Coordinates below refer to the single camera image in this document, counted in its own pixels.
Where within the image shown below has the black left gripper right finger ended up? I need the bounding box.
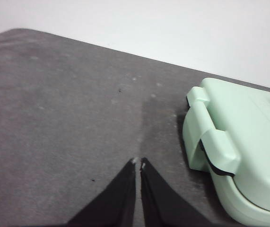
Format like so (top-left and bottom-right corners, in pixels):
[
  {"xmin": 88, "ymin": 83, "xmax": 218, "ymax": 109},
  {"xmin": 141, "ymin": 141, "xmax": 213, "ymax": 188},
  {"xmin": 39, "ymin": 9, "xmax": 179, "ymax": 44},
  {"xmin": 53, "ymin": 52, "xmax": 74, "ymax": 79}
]
[{"xmin": 140, "ymin": 157, "xmax": 215, "ymax": 227}]

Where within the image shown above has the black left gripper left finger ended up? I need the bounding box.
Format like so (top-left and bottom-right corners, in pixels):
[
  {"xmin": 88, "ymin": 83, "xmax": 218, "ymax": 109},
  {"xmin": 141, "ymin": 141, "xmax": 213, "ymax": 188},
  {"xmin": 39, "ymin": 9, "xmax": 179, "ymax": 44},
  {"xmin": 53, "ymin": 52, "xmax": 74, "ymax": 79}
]
[{"xmin": 66, "ymin": 157, "xmax": 138, "ymax": 227}]

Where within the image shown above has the mint green breakfast machine base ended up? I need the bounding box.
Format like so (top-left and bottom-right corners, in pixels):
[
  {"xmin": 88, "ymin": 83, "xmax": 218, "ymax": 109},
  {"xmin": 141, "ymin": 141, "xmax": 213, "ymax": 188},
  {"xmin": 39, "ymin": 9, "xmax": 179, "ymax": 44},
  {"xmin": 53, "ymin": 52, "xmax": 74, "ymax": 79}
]
[{"xmin": 182, "ymin": 104, "xmax": 270, "ymax": 225}]

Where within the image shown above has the mint green griddle cover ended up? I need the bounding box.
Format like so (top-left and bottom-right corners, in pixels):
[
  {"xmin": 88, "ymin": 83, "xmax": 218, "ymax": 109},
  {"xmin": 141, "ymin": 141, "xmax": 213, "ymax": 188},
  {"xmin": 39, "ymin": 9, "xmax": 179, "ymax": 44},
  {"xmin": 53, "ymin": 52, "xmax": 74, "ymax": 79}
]
[{"xmin": 186, "ymin": 77, "xmax": 270, "ymax": 215}]

